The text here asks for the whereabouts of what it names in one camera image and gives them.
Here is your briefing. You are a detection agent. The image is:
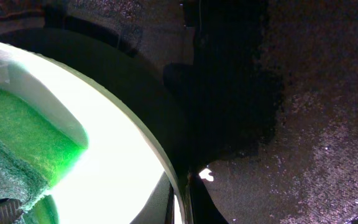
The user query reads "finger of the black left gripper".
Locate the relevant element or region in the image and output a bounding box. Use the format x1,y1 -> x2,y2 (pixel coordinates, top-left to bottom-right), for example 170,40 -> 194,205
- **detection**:
0,199 -> 24,224

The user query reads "green scrubbing sponge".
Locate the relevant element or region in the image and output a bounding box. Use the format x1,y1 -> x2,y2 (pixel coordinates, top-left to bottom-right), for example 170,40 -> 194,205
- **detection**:
0,86 -> 88,212

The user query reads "mint green plate front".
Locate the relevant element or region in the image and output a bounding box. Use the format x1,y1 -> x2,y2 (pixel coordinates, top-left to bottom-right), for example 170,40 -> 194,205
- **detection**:
0,42 -> 186,223

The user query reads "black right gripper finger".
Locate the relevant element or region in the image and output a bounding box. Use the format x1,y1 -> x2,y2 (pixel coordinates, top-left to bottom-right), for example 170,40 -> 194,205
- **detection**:
131,173 -> 175,224

